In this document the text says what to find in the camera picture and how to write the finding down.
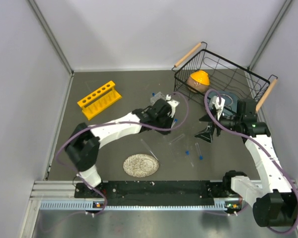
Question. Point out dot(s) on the blue glazed bowl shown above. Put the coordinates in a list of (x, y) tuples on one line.
[(230, 105)]

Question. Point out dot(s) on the clear acrylic tube rack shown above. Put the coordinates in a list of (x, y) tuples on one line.
[(157, 96)]

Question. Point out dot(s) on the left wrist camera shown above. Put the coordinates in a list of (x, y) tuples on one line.
[(173, 103)]

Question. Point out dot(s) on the speckled ceramic plate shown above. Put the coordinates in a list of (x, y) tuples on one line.
[(140, 165)]

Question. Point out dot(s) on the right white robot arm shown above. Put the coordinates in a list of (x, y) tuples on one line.
[(275, 203)]

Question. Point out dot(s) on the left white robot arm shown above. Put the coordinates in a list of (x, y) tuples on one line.
[(83, 149)]

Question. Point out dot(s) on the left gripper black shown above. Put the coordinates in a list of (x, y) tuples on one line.
[(170, 121)]

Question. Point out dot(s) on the short clear glass tube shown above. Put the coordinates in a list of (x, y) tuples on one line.
[(176, 139)]

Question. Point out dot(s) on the clear tube centre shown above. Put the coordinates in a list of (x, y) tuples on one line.
[(169, 146)]

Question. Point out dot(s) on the black wire basket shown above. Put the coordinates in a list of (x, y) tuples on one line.
[(224, 75)]

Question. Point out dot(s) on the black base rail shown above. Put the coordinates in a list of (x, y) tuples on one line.
[(161, 193)]

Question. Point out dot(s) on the yellow test tube rack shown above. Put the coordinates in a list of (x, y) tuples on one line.
[(99, 100)]

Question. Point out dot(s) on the brown and yellow bowl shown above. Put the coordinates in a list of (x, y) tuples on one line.
[(198, 81)]

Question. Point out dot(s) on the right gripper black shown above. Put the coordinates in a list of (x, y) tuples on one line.
[(206, 134)]

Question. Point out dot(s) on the glass tube near plate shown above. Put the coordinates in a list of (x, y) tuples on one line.
[(149, 149)]

